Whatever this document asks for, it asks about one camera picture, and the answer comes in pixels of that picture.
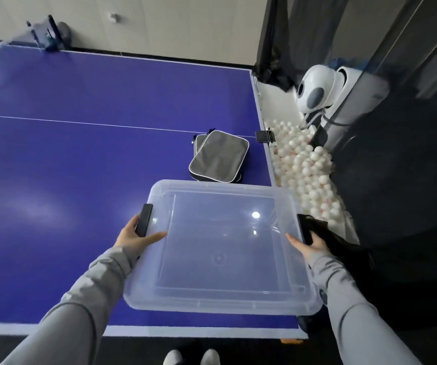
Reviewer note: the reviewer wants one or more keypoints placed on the person's left hand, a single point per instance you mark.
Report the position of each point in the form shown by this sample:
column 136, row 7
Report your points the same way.
column 135, row 241

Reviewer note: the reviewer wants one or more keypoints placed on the person's right hand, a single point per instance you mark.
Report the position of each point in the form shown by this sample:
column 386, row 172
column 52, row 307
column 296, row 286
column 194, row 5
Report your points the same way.
column 313, row 250

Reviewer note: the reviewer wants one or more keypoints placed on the clear plastic lid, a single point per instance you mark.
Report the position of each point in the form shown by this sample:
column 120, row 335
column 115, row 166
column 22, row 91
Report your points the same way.
column 222, row 231

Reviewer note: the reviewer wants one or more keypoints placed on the person's left forearm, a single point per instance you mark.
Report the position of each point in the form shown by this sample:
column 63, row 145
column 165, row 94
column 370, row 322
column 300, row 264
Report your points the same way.
column 70, row 311

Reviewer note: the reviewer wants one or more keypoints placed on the person's right forearm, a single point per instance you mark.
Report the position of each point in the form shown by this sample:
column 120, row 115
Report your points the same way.
column 355, row 319

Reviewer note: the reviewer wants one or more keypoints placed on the pile of white balls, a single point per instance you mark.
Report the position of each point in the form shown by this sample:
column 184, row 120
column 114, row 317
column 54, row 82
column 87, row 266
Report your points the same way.
column 306, row 167

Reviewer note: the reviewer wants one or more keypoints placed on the white shoe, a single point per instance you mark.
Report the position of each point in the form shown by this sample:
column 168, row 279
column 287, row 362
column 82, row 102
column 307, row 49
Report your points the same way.
column 210, row 357
column 172, row 358

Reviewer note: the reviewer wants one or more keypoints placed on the black table edge clamp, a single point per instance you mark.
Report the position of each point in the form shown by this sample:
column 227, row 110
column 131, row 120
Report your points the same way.
column 265, row 136

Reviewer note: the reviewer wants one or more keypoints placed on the white ball collection tray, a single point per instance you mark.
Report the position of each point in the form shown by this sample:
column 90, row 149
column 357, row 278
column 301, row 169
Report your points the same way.
column 275, row 100

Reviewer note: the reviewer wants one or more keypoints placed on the white ball serving machine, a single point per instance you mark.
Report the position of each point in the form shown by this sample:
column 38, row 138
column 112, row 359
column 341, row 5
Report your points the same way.
column 317, row 87

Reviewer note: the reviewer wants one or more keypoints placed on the black net post clamp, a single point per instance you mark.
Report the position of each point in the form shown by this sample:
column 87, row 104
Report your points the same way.
column 53, row 34

